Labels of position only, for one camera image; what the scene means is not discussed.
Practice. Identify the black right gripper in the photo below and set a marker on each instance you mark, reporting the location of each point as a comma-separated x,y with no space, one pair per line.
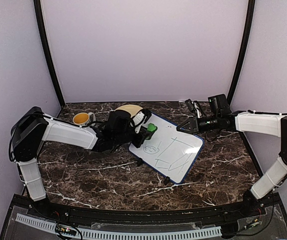
193,124

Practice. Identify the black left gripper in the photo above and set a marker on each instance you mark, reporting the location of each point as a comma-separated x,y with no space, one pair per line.
143,130

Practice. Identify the green black whiteboard eraser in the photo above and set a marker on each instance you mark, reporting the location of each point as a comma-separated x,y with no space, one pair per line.
152,128

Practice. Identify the blue framed whiteboard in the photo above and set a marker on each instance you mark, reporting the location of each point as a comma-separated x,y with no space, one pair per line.
169,152

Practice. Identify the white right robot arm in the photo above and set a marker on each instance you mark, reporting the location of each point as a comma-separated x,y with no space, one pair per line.
268,137

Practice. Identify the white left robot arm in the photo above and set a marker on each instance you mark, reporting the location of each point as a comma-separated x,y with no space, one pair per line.
30,133

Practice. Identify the cream ceramic plate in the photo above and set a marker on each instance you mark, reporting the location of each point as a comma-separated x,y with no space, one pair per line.
132,109

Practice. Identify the patterned white mug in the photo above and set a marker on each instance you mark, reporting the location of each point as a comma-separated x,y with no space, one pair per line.
84,118

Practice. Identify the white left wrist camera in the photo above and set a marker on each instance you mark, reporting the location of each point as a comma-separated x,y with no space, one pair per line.
141,117

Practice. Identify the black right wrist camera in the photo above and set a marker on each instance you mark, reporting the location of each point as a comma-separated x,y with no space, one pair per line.
219,105

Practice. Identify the black front rail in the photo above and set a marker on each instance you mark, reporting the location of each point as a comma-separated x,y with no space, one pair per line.
220,215

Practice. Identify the white cable duct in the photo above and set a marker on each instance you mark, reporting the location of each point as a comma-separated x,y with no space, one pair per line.
109,231

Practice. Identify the black right corner post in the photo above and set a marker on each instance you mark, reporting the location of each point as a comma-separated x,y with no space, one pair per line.
242,51

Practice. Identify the black corner post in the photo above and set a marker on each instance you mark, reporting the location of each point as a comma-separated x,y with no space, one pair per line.
47,52
242,51

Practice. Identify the black left corner post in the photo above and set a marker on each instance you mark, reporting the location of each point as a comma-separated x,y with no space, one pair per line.
47,52

